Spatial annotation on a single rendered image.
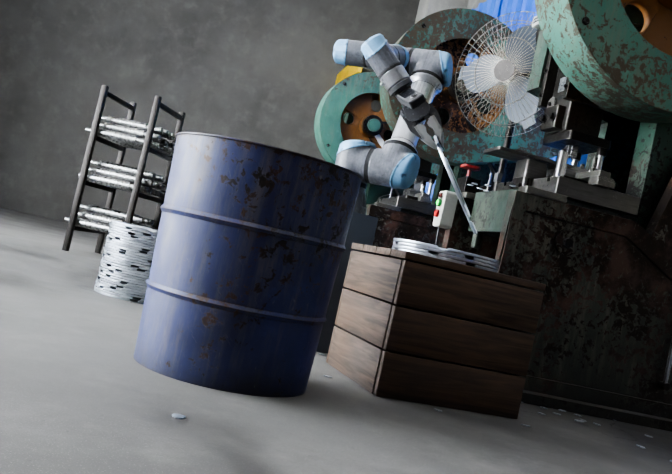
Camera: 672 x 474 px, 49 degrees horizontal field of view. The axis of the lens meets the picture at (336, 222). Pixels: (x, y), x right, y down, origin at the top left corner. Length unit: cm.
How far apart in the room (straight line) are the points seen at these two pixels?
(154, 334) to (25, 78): 783
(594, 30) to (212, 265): 132
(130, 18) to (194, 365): 797
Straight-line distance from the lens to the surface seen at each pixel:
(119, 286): 262
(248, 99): 909
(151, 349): 153
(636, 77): 230
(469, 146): 396
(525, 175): 256
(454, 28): 405
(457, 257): 186
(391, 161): 229
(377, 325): 182
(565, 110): 265
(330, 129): 552
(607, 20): 228
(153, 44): 918
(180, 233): 148
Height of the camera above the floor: 30
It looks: 3 degrees up
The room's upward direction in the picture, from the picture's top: 13 degrees clockwise
